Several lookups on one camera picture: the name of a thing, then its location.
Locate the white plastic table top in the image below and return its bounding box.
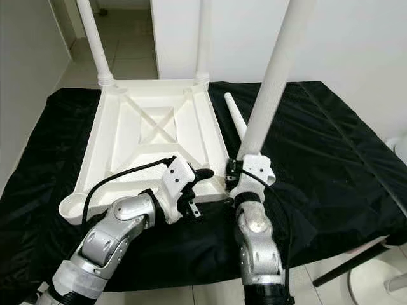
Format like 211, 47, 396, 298
59, 79, 236, 224

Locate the black cloth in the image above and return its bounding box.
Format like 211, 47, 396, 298
0, 79, 407, 304

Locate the white round stand base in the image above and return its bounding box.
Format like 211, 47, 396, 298
343, 245, 407, 305

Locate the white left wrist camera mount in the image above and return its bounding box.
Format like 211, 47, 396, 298
161, 156, 198, 223

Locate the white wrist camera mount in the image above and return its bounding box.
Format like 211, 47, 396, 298
229, 152, 277, 201
161, 156, 198, 223

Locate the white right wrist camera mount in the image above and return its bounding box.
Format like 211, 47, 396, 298
229, 152, 277, 201

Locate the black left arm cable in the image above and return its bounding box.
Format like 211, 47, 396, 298
81, 156, 177, 223

